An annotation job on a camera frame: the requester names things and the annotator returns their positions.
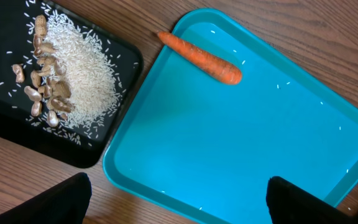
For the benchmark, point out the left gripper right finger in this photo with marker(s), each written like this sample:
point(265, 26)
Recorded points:
point(289, 204)

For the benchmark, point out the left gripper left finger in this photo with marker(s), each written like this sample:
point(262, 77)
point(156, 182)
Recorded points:
point(66, 202)

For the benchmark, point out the peanut shells and rice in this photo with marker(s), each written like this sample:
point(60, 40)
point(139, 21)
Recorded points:
point(85, 73)

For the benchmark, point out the orange carrot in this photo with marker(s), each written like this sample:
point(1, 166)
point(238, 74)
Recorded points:
point(216, 67)

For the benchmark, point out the black plastic tray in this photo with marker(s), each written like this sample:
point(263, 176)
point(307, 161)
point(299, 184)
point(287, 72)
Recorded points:
point(5, 124)

